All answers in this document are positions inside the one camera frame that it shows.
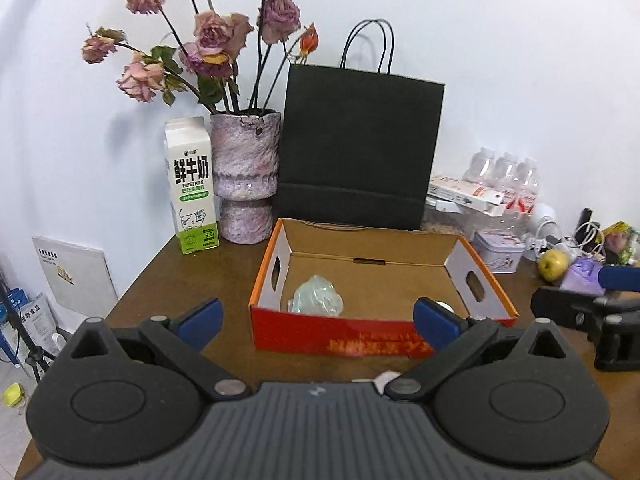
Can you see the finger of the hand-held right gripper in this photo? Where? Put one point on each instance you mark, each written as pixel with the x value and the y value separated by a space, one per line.
pixel 620 277
pixel 560 307

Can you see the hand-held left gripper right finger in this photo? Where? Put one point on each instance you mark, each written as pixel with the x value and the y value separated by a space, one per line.
pixel 435 322

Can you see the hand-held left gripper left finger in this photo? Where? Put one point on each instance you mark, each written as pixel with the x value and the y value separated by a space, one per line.
pixel 202 320

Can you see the red orange cardboard box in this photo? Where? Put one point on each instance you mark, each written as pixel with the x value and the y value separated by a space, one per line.
pixel 300 335

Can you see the small white round object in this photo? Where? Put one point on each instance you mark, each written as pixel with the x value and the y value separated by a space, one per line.
pixel 444 305

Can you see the purple tissue pack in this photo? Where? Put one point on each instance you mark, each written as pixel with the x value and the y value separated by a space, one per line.
pixel 582 275

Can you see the colourful snack packet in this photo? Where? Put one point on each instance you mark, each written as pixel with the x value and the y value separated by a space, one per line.
pixel 622 240

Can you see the yellow green apple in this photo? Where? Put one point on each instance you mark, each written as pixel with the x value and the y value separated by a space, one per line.
pixel 552 266

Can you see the black charger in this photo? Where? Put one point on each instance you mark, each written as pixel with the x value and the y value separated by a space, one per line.
pixel 586 220

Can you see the white paper scrap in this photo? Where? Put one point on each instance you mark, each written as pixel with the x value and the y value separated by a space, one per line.
pixel 385 379

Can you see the white floral tin box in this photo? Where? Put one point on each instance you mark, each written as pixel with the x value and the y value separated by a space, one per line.
pixel 500 255

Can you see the small white desk fan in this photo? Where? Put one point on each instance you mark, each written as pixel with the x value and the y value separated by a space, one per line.
pixel 542 215

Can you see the clear plastic storage container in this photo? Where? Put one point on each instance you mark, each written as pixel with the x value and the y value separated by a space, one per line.
pixel 450 222

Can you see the crumpled clear plastic wrap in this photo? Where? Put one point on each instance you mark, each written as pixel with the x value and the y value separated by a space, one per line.
pixel 315 297

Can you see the clear water bottle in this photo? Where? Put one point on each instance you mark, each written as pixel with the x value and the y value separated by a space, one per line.
pixel 479 165
pixel 527 185
pixel 506 172

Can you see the flat white printed box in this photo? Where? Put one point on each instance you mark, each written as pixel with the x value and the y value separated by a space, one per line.
pixel 465 192

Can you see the white sign board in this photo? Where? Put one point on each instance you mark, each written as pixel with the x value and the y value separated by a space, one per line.
pixel 75 275

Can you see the white green milk carton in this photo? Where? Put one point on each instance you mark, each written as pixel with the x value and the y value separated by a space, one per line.
pixel 192 185

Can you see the mottled purple ceramic vase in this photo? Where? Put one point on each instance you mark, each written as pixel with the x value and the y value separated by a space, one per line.
pixel 245 160

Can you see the black tripod stand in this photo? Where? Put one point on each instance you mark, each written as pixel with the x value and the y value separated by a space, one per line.
pixel 22 345

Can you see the blue printed carton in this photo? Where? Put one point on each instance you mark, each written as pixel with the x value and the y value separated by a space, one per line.
pixel 15 310

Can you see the black paper bag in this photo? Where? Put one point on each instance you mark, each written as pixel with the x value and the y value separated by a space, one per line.
pixel 360 150

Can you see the small yellow object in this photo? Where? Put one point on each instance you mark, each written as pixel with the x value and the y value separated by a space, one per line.
pixel 13 394

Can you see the dried pink rose bouquet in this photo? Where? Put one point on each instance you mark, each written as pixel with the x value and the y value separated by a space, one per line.
pixel 215 30

